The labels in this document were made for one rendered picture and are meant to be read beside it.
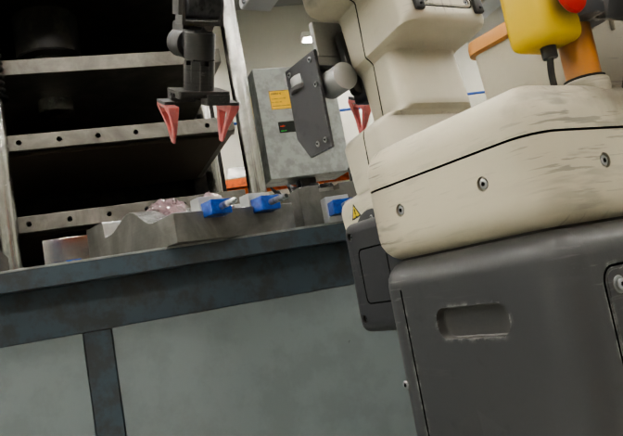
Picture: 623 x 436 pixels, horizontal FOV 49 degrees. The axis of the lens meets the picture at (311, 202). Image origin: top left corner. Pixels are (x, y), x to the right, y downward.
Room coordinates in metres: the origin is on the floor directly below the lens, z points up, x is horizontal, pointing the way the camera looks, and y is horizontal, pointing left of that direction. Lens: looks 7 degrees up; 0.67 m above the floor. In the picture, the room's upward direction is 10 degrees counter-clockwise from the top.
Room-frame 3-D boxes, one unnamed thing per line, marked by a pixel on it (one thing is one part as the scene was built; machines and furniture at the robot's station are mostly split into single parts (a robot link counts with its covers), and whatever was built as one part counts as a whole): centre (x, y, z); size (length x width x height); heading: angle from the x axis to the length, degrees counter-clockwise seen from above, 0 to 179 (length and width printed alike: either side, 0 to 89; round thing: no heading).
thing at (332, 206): (1.34, -0.06, 0.83); 0.13 x 0.05 x 0.05; 15
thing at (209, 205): (1.24, 0.17, 0.85); 0.13 x 0.05 x 0.05; 36
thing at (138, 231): (1.49, 0.29, 0.85); 0.50 x 0.26 x 0.11; 36
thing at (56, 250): (2.26, 0.76, 0.87); 0.50 x 0.27 x 0.17; 19
